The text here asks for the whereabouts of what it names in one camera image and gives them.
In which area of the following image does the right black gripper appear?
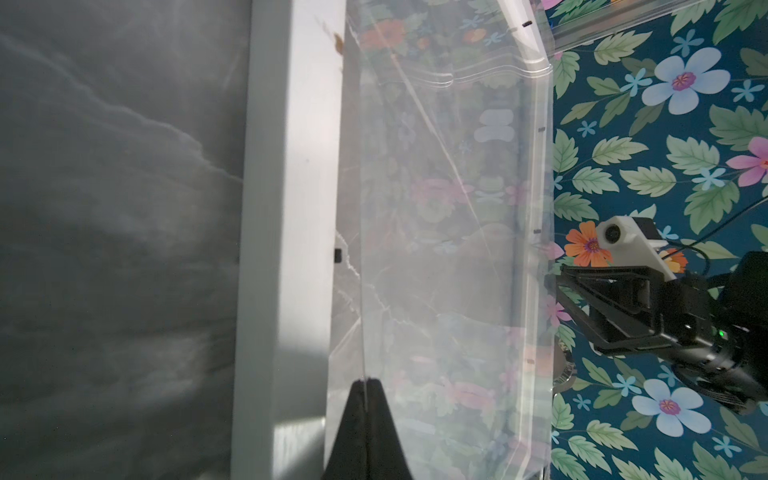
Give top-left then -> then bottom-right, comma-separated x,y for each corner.
555,267 -> 729,366

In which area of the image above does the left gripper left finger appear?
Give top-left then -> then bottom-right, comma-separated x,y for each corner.
322,380 -> 368,480

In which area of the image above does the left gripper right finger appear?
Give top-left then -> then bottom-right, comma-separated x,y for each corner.
365,378 -> 413,480

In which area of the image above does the clear acrylic sheet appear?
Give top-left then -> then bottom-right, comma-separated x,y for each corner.
325,1 -> 555,479

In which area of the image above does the white picture frame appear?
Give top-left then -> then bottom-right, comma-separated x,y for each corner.
230,0 -> 556,480

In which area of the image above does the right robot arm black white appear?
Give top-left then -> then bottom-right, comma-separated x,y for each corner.
545,251 -> 767,414

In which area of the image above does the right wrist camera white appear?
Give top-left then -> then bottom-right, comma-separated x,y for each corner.
596,216 -> 676,281

